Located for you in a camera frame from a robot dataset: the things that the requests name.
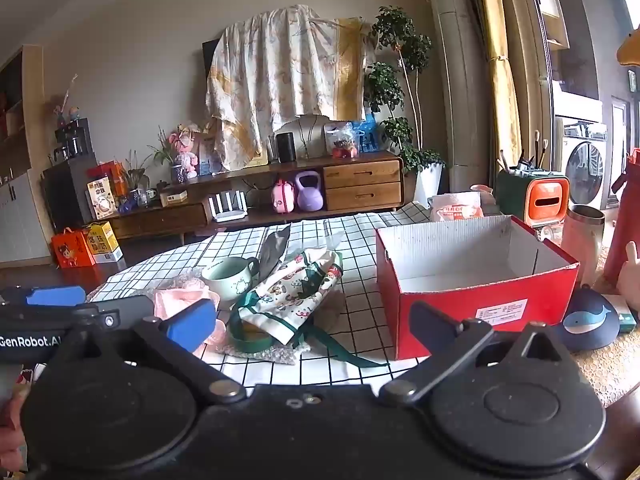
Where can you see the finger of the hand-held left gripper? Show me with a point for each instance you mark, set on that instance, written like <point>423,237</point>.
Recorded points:
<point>55,296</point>
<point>115,311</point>

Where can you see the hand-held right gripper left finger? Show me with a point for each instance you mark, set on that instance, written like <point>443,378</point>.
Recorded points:
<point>190,325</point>

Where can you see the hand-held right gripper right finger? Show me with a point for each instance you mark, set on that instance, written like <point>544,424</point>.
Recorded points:
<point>432,322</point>

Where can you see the red cardboard box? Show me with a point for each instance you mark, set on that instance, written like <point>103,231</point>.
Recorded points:
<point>450,310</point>

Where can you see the pink fluffy cloth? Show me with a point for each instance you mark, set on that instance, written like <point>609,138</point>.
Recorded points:
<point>167,305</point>

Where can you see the person's left hand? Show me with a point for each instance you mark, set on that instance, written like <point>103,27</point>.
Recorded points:
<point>10,420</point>

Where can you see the red cartoon gift box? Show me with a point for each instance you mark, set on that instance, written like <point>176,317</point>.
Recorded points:
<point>72,250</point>

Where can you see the pale green ceramic cup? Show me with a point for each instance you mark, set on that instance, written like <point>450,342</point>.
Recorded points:
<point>227,275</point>

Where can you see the yellow gift box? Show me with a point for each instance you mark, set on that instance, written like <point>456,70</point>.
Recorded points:
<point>104,242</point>

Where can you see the checkered white tablecloth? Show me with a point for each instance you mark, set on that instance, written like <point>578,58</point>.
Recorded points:
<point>350,305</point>

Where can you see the yellow white printed box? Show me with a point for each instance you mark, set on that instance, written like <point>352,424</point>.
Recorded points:
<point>102,202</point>

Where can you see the white red printed bag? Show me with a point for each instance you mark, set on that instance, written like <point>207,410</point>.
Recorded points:
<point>455,208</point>

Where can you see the black water dispenser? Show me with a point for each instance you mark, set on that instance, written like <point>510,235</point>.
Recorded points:
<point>70,175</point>

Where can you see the white router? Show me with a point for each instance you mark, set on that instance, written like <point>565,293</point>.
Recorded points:
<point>227,207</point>

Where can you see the small tan box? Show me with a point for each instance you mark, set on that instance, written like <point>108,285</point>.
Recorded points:
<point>173,198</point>

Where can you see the wooden television cabinet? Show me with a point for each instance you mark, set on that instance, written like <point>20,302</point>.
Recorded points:
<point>260,210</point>

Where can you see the orange red gift box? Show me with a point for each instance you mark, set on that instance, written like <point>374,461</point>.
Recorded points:
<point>112,172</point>

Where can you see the pink bowl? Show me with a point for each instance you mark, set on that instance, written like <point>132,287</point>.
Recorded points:
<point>482,194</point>

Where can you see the wooden cabinet drawer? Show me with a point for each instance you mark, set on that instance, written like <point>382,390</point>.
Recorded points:
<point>362,174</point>
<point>363,197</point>

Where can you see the clear glass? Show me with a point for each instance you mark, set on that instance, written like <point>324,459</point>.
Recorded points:
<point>551,234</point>

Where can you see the green orange desk organizer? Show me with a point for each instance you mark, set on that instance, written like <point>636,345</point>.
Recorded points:
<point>530,200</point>

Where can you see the navy whale pouch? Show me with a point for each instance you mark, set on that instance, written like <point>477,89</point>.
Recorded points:
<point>590,320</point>

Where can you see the pink toy case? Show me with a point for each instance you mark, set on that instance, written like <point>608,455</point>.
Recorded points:
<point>283,197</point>

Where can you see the potted grass plant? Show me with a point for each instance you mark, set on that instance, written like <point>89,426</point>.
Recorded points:
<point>165,155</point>

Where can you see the pink white steel cup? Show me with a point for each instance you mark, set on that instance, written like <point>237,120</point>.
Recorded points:
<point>582,245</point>

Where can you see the pink plush bouquet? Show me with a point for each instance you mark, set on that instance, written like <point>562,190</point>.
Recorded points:
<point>184,152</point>

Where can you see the purple kettlebell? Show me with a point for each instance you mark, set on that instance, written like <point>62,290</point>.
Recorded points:
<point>309,195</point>

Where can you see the white teal small box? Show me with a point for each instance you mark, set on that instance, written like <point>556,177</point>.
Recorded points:
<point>625,320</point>

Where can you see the blue printed bag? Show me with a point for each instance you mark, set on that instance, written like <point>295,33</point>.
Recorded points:
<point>366,135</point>

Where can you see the black speaker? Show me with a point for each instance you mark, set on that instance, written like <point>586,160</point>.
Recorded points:
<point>286,147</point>

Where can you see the white pink plush toy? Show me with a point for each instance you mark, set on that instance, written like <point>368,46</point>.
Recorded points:
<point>631,280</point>

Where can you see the calligraphy brush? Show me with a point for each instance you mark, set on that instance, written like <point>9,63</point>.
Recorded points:
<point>544,150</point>
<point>537,147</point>

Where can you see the clear snack bag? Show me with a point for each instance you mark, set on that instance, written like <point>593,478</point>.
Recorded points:
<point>341,140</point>

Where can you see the white washing machine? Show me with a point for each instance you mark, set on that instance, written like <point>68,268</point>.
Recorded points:
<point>582,165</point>

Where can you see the red water bottle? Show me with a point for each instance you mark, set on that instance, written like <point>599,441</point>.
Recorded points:
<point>625,220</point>

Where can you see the white shell-shaped ornament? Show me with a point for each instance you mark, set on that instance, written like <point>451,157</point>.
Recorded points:
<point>312,135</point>

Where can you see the white standing air conditioner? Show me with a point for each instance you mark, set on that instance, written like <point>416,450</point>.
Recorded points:
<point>457,85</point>

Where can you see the potted green tree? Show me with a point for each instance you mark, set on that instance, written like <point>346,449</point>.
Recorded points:
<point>400,85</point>

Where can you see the yellow curtain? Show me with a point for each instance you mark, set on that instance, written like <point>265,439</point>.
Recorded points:
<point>502,70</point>

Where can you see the black television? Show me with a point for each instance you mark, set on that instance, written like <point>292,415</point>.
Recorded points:
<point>209,62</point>

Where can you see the floral cover cloth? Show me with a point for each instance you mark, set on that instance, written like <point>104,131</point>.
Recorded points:
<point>280,75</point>

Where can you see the yellow orange object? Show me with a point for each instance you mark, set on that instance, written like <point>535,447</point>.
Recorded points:
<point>629,50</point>

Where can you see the wooden wall cabinet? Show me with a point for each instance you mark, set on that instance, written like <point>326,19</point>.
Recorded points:
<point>20,160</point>

